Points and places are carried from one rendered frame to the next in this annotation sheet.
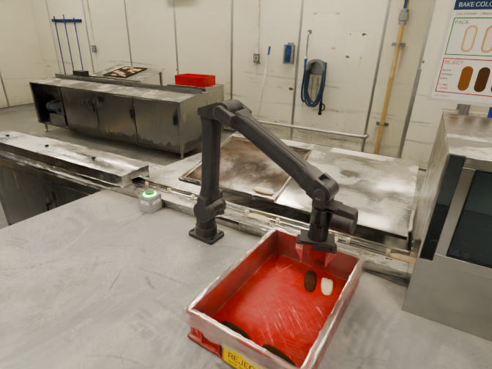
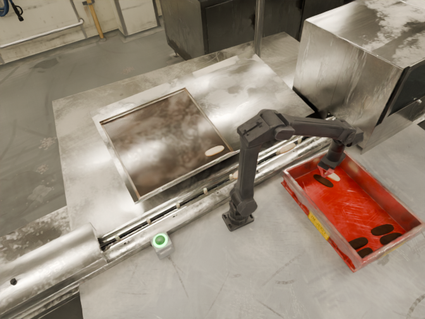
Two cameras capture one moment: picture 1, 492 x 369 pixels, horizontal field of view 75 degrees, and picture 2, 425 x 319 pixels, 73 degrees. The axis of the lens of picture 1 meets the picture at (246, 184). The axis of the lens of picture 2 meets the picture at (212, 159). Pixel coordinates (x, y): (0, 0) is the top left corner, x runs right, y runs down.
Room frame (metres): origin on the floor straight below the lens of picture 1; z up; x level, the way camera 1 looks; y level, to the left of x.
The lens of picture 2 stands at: (0.78, 0.69, 1.94)
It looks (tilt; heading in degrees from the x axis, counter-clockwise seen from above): 49 degrees down; 306
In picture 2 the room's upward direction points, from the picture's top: 5 degrees counter-clockwise
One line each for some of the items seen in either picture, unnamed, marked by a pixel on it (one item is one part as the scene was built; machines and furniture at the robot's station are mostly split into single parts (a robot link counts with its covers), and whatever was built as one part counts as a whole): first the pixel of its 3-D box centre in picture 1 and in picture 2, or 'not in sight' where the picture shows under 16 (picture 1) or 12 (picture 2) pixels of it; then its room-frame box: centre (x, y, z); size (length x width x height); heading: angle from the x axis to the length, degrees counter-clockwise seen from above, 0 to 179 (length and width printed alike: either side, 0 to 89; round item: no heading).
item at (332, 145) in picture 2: (323, 214); (339, 143); (0.81, -0.22, 1.07); 0.07 x 0.06 x 0.07; 55
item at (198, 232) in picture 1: (206, 226); (238, 213); (1.07, 0.15, 0.86); 0.12 x 0.09 x 0.08; 57
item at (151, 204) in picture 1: (151, 204); (162, 245); (1.27, 0.42, 0.84); 0.08 x 0.08 x 0.11; 63
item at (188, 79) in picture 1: (195, 80); not in sight; (5.04, 0.80, 0.93); 0.51 x 0.36 x 0.13; 67
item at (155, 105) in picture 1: (129, 105); not in sight; (5.13, 1.88, 0.51); 3.00 x 1.26 x 1.03; 63
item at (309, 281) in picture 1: (310, 279); (323, 180); (0.82, -0.22, 0.83); 0.10 x 0.04 x 0.01; 167
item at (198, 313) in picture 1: (283, 293); (345, 201); (0.70, -0.12, 0.87); 0.49 x 0.34 x 0.10; 148
